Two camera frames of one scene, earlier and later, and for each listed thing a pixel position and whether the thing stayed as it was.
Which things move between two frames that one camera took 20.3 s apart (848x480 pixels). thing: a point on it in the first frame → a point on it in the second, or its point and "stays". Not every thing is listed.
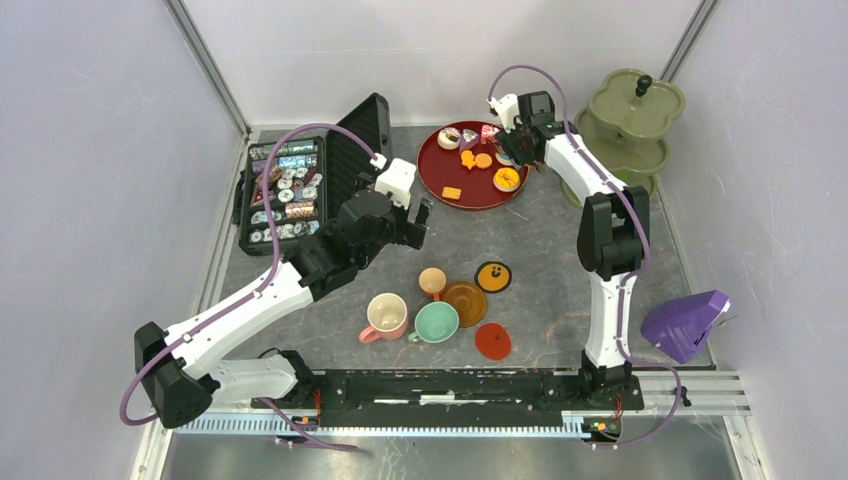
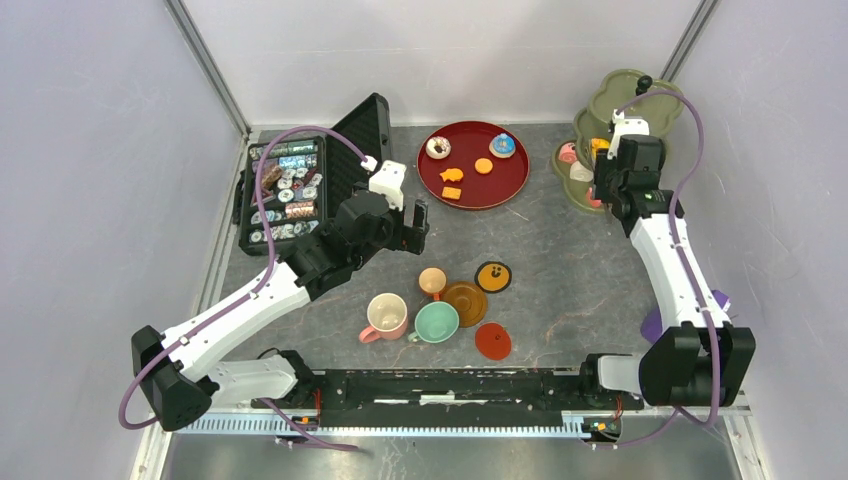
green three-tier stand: [626, 127] stays
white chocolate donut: [449, 138] → [438, 147]
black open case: [309, 178] stays
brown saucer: [469, 300] stays
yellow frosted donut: [506, 179] → [599, 143]
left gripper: [411, 233] stays
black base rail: [452, 397] stays
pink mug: [387, 315] stays
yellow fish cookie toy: [468, 159] → [453, 174]
